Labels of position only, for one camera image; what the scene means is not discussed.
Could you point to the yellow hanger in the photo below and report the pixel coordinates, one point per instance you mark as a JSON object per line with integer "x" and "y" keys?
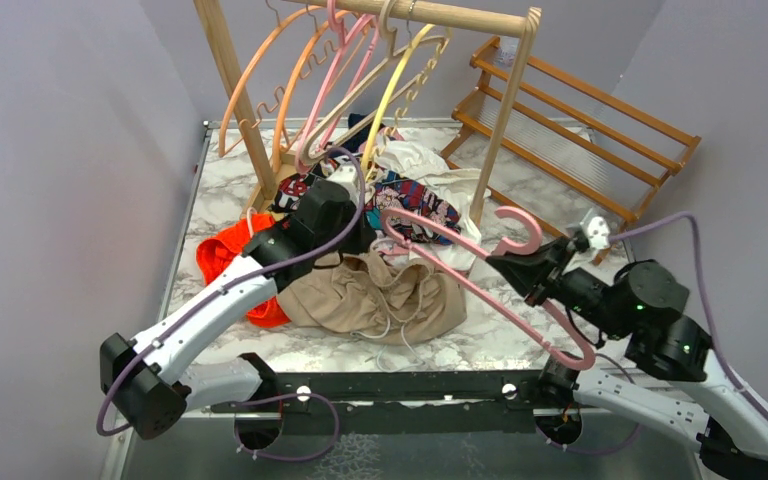
{"x": 366, "y": 159}

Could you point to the comic print shorts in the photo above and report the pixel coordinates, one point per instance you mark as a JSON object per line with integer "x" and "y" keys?
{"x": 390, "y": 190}

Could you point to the orange mesh shorts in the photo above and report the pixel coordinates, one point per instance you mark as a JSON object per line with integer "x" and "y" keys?
{"x": 215, "y": 254}

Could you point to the wooden clothes rack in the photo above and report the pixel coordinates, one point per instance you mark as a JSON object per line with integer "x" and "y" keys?
{"x": 398, "y": 23}

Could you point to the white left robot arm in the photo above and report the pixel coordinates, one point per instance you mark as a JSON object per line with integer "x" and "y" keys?
{"x": 152, "y": 379}

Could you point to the orange wooden slatted shelf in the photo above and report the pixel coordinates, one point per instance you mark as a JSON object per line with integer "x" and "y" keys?
{"x": 567, "y": 147}

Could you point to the outer orange hanger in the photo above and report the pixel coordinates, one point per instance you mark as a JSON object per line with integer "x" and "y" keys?
{"x": 239, "y": 106}

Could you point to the inner orange hanger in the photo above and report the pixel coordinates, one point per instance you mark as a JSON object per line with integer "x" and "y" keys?
{"x": 319, "y": 49}

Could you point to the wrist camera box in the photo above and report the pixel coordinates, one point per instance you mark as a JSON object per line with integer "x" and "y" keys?
{"x": 346, "y": 176}
{"x": 589, "y": 236}

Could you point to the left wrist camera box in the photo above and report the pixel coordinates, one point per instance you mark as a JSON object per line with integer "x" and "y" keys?
{"x": 346, "y": 176}

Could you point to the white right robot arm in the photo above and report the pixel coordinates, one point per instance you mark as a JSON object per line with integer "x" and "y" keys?
{"x": 645, "y": 305}

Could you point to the orange hanger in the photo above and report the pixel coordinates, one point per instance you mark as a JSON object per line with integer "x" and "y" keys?
{"x": 239, "y": 106}
{"x": 319, "y": 49}

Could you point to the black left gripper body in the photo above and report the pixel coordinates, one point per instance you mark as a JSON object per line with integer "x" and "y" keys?
{"x": 348, "y": 221}

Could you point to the black mounting rail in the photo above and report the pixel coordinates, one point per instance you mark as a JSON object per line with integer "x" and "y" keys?
{"x": 433, "y": 402}

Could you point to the beige shorts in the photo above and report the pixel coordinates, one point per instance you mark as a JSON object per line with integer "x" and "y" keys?
{"x": 361, "y": 295}

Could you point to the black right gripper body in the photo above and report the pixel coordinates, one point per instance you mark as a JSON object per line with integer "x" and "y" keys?
{"x": 577, "y": 289}

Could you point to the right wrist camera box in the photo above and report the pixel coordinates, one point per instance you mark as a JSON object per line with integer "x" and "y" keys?
{"x": 589, "y": 236}

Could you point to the cream notched hanger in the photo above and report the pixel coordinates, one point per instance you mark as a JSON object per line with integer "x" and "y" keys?
{"x": 411, "y": 89}

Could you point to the white garment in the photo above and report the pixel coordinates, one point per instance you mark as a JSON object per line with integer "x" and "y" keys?
{"x": 420, "y": 163}

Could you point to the dark navy garment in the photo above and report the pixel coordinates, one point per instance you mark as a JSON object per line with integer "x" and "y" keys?
{"x": 355, "y": 143}

